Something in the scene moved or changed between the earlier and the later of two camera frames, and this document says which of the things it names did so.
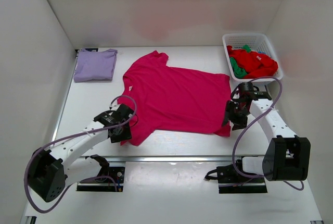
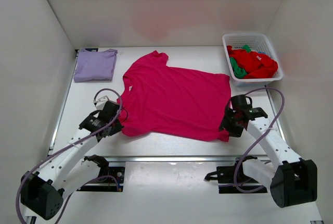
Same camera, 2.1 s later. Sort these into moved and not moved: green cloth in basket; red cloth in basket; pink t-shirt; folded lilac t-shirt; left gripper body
Moved: pink t-shirt; left gripper body
Not moved: green cloth in basket; folded lilac t-shirt; red cloth in basket
